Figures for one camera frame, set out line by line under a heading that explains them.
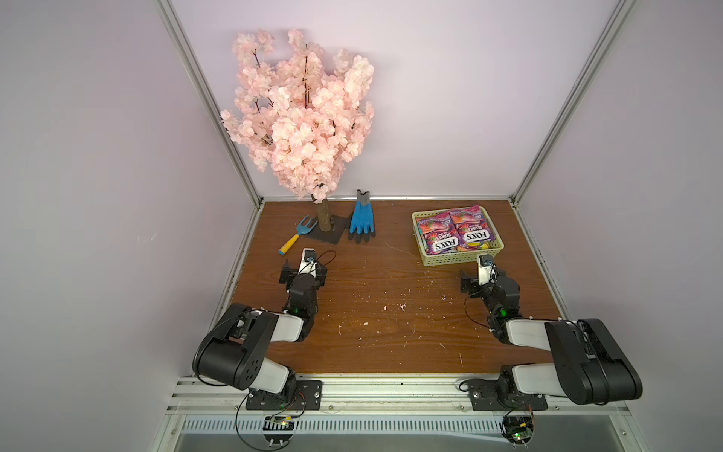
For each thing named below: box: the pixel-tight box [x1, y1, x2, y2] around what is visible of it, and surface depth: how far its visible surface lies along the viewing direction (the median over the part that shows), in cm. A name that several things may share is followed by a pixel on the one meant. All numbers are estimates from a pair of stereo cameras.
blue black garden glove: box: [348, 189, 376, 243], surface depth 112 cm
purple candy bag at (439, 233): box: [416, 210, 461, 256], surface depth 97 cm
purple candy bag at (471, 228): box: [449, 204, 497, 252], surface depth 100 cm
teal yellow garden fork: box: [278, 214, 319, 257], surface depth 112 cm
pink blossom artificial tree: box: [221, 29, 376, 231], surface depth 68 cm
